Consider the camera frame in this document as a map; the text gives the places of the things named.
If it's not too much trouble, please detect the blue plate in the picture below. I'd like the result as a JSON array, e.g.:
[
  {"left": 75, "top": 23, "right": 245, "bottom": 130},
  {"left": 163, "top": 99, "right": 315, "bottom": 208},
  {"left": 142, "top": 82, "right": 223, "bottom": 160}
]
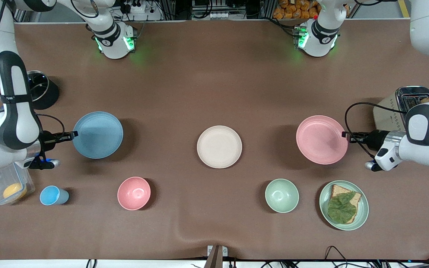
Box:
[{"left": 73, "top": 111, "right": 124, "bottom": 159}]

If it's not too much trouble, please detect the pink plate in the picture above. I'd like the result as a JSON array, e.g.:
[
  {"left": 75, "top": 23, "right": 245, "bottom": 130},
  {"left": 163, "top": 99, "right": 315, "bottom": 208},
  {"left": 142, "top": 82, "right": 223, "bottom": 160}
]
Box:
[{"left": 296, "top": 115, "right": 349, "bottom": 165}]

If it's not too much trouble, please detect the beige and chrome toaster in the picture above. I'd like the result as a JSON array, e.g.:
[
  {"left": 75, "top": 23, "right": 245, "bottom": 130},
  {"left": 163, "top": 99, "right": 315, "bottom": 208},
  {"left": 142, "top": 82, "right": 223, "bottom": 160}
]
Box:
[{"left": 373, "top": 86, "right": 429, "bottom": 131}]

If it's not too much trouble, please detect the black pot with glass lid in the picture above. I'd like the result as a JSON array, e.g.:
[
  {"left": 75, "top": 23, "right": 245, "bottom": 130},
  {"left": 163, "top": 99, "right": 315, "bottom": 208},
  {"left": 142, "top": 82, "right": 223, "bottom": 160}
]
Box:
[{"left": 26, "top": 70, "right": 59, "bottom": 111}]

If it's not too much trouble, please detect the blue cup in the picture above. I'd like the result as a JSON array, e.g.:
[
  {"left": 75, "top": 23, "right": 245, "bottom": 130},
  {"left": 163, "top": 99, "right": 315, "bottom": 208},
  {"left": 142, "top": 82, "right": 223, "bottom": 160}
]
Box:
[{"left": 39, "top": 185, "right": 69, "bottom": 206}]

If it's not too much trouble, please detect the bread slice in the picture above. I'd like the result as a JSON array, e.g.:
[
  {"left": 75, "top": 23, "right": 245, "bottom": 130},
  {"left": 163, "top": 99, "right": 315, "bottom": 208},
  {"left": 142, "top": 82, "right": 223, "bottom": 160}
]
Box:
[{"left": 330, "top": 184, "right": 362, "bottom": 224}]

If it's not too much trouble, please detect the clear plastic container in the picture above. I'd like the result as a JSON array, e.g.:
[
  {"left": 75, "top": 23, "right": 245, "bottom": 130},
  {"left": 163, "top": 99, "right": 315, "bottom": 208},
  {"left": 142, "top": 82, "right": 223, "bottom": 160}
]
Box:
[{"left": 0, "top": 162, "right": 35, "bottom": 206}]

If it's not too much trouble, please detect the yellow round food piece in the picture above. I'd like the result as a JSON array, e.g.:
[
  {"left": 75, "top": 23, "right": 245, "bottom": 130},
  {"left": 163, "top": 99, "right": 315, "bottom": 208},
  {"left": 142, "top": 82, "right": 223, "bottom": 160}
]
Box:
[{"left": 3, "top": 182, "right": 28, "bottom": 201}]

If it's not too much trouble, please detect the green plate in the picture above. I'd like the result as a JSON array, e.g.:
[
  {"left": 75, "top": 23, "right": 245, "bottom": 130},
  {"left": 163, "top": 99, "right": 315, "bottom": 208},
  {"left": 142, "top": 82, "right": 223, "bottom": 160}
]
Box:
[{"left": 319, "top": 180, "right": 369, "bottom": 231}]

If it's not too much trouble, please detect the green lettuce leaf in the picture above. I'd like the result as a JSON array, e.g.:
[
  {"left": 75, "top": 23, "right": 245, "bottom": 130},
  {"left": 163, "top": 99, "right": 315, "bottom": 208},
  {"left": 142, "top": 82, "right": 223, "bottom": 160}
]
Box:
[{"left": 327, "top": 192, "right": 357, "bottom": 224}]

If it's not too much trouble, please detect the pink bowl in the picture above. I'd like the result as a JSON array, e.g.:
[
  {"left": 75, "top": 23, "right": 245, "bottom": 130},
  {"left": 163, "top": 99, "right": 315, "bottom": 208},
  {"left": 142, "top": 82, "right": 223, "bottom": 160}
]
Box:
[{"left": 117, "top": 176, "right": 151, "bottom": 211}]

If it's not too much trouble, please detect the green bowl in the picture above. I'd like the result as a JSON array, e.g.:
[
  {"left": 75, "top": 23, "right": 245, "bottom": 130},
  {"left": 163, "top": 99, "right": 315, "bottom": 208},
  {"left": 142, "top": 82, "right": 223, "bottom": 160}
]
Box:
[{"left": 265, "top": 179, "right": 299, "bottom": 214}]

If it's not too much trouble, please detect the beige plate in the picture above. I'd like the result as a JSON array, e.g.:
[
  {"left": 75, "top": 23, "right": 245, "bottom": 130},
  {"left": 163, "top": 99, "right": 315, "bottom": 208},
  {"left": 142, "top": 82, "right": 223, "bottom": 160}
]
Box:
[{"left": 197, "top": 125, "right": 243, "bottom": 169}]

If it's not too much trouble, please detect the bag of orange snacks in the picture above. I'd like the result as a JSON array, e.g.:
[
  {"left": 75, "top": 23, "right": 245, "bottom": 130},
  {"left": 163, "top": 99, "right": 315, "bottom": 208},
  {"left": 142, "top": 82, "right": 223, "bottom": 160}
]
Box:
[{"left": 273, "top": 0, "right": 319, "bottom": 20}]

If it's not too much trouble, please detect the white power strip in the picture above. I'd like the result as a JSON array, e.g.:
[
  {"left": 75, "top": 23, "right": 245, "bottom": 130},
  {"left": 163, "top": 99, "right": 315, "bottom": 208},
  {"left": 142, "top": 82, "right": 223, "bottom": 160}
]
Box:
[{"left": 118, "top": 0, "right": 152, "bottom": 15}]

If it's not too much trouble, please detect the brown table mat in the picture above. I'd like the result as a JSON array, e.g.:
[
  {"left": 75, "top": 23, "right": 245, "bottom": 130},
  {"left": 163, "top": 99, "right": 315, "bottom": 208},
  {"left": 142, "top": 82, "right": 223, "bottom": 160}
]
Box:
[{"left": 0, "top": 19, "right": 429, "bottom": 261}]

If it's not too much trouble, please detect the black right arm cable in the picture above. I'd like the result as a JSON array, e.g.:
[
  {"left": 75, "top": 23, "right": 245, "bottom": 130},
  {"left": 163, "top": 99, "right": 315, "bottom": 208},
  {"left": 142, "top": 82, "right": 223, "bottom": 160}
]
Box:
[{"left": 0, "top": 0, "right": 66, "bottom": 144}]

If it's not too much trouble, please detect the black looped cable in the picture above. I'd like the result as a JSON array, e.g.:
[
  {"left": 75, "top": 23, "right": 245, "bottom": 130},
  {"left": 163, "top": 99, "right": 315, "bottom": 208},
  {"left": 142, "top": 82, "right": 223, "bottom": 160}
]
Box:
[{"left": 324, "top": 245, "right": 350, "bottom": 268}]

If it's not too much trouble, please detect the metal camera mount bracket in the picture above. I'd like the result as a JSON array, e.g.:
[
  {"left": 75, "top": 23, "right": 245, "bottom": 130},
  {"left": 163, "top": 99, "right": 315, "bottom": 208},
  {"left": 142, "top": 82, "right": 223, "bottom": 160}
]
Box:
[{"left": 204, "top": 245, "right": 228, "bottom": 268}]

